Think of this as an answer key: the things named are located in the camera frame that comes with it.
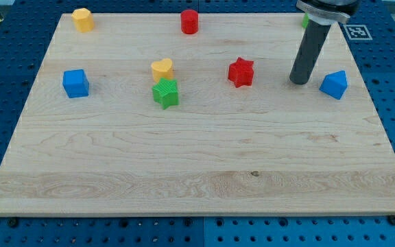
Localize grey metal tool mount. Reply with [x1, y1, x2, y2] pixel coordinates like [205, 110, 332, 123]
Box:
[296, 0, 361, 25]

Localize dark cylindrical pointer rod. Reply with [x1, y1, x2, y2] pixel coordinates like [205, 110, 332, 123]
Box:
[289, 21, 331, 85]

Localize yellow heart block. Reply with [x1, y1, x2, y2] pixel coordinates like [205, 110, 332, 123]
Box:
[151, 58, 174, 83]

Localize green block behind tool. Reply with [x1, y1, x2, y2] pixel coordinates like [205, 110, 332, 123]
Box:
[302, 13, 309, 28]

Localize white fiducial marker tag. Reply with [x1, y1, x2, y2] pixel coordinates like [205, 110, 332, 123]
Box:
[343, 25, 372, 40]

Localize blue pentagon block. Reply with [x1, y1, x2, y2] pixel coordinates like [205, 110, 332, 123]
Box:
[320, 71, 348, 100]

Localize red star block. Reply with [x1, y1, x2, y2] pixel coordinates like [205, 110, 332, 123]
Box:
[228, 57, 254, 88]

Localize light wooden board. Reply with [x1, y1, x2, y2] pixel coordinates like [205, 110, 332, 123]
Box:
[0, 13, 395, 217]

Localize red cylinder block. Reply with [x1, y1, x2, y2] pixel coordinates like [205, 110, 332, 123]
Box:
[180, 10, 199, 34]

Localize green star block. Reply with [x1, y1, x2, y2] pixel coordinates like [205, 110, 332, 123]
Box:
[152, 78, 179, 109]

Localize black screw bottom right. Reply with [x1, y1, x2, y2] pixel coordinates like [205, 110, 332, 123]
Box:
[387, 215, 395, 226]

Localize black screw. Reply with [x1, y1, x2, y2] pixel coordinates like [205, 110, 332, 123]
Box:
[387, 215, 395, 226]
[7, 217, 19, 228]

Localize yellow hexagon block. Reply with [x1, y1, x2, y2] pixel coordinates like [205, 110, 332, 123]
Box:
[71, 8, 95, 33]

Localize blue cube block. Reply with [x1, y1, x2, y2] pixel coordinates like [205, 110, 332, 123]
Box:
[62, 69, 89, 98]

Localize black screw bottom left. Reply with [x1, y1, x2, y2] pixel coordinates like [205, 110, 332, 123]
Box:
[7, 217, 19, 228]

